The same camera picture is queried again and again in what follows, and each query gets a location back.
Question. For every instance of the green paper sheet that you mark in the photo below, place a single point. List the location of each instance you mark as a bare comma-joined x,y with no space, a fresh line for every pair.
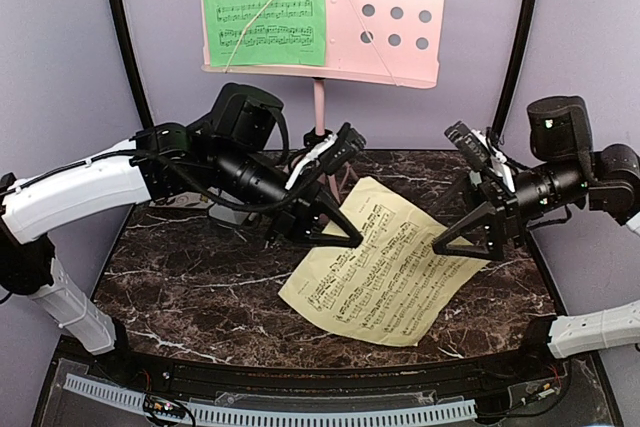
265,32

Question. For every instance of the black left frame post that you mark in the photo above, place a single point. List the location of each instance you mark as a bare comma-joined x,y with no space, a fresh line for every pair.
130,64

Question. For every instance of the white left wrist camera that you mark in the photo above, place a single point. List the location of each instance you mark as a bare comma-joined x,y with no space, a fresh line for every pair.
330,154

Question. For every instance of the yellow paper sheet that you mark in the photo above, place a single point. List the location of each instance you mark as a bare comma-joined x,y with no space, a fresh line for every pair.
389,290

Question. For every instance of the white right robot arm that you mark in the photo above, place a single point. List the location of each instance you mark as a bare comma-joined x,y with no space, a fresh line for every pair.
561,135

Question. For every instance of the black front rail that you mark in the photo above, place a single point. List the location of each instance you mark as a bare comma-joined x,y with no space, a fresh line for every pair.
182,372

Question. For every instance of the black frame post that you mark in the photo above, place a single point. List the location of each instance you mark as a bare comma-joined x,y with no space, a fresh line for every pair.
130,64
514,66

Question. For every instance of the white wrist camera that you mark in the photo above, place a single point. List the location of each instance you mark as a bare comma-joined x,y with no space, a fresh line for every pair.
480,154
330,154

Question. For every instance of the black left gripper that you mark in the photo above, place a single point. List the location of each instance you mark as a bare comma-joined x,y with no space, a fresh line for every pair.
306,210

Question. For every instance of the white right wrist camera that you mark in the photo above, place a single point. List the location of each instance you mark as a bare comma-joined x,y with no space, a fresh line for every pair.
480,154

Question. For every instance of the white metronome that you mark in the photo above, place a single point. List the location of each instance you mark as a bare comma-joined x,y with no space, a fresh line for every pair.
227,217

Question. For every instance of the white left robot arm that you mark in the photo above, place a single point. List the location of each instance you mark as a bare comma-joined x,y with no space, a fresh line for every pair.
155,163

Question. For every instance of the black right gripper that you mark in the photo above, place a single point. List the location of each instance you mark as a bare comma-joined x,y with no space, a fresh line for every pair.
503,219

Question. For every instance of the pink music stand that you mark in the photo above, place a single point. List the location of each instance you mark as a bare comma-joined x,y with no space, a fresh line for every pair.
392,42

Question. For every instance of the black right frame post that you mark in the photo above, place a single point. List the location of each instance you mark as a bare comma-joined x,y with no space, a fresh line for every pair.
514,66

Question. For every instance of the grey cable duct strip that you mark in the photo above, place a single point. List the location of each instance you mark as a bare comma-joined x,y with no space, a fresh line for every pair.
259,410

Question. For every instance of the floral patterned coaster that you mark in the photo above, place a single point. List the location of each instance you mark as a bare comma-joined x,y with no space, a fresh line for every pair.
187,200

